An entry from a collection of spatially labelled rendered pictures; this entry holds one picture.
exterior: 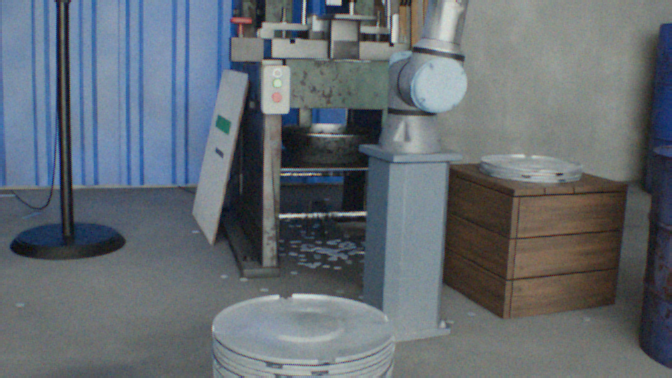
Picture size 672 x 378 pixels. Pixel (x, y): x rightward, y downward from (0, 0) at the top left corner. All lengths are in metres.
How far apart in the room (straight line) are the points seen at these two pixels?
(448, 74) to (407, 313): 0.59
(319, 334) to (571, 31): 3.26
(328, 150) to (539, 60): 1.98
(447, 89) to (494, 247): 0.57
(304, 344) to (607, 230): 1.20
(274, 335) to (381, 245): 0.67
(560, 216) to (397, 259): 0.49
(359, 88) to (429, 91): 0.72
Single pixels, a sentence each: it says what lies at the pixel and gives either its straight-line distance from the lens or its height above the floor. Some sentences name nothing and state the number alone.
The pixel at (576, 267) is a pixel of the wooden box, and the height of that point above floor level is 0.13.
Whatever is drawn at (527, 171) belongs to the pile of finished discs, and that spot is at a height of 0.38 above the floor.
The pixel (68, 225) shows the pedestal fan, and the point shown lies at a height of 0.07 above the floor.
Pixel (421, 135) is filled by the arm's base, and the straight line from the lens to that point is 1.75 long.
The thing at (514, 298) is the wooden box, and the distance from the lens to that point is 2.02.
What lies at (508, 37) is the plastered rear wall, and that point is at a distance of 4.05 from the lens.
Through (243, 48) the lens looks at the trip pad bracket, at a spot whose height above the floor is 0.67.
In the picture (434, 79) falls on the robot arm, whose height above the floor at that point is 0.63.
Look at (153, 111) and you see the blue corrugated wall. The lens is 3.59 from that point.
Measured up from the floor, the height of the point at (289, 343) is 0.24.
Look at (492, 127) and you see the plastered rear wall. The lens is 4.04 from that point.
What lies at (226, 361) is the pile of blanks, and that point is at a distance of 1.16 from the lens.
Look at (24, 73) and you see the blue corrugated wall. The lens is 3.62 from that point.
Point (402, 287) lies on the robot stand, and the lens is 1.80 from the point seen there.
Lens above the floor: 0.69
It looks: 11 degrees down
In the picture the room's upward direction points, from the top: 2 degrees clockwise
